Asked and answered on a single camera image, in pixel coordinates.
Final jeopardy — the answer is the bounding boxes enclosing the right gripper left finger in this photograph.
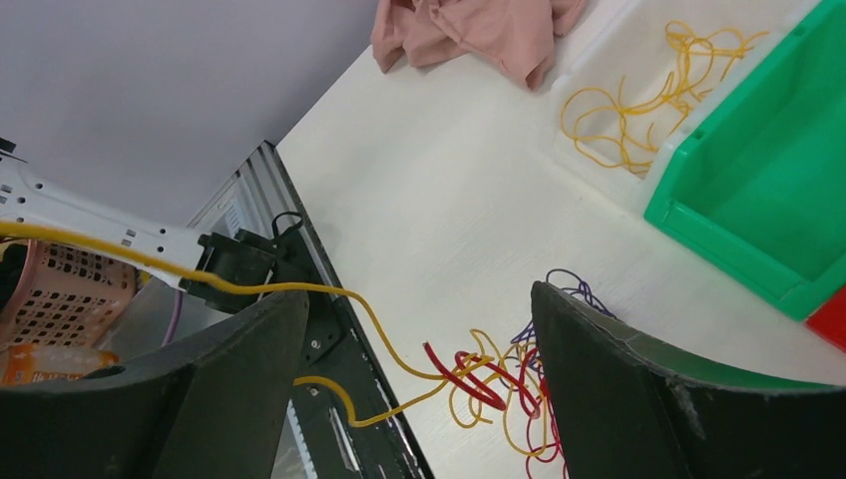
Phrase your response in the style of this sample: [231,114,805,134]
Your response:
[1,291,308,478]

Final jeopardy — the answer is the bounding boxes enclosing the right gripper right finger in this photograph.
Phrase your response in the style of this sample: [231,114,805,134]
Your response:
[531,281,845,478]

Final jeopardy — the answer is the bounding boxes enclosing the red cables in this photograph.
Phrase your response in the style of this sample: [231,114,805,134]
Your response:
[422,340,570,479]

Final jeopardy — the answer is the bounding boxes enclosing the purple cables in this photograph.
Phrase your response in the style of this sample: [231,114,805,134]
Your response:
[510,267,618,371]

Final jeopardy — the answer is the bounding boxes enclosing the yellow cables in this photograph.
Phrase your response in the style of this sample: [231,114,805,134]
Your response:
[0,19,771,459]

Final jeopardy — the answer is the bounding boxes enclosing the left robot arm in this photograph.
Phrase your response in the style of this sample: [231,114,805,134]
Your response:
[1,141,308,313]

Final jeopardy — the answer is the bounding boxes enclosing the pink perforated basket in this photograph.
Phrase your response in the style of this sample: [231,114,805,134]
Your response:
[1,239,137,347]

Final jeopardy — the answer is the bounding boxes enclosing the orange packet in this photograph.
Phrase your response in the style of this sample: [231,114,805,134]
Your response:
[1,344,120,386]

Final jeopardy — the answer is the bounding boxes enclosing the red plastic bin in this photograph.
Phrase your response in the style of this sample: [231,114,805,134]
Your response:
[804,286,846,351]

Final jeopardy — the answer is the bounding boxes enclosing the green plastic bin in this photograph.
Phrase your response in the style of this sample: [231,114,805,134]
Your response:
[644,1,845,320]

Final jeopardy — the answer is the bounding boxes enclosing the clear plastic bin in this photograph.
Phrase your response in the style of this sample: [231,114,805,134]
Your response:
[543,1,813,210]

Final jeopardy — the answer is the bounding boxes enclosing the pink cloth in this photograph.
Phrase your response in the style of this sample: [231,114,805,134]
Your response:
[370,0,589,91]

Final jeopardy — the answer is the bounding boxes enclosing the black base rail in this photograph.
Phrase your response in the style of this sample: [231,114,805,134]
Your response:
[269,148,432,478]

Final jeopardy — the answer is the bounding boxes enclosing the white comb cable duct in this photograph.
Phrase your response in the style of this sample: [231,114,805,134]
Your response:
[224,198,318,479]

